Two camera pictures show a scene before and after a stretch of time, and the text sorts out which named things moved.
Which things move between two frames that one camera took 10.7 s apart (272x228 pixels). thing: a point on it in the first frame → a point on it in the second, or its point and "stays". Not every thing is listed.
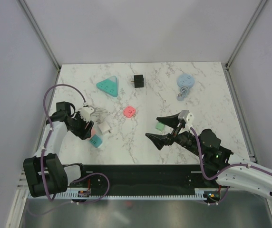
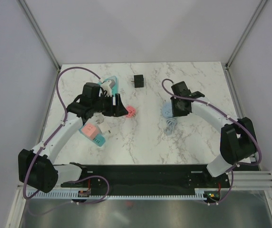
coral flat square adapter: x=129 y=111 stays
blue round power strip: x=184 y=81 → x=167 y=113
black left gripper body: x=79 y=124 → x=106 y=107
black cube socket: x=139 y=81 stays
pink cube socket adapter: x=92 y=131 stays
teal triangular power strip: x=109 y=85 stays
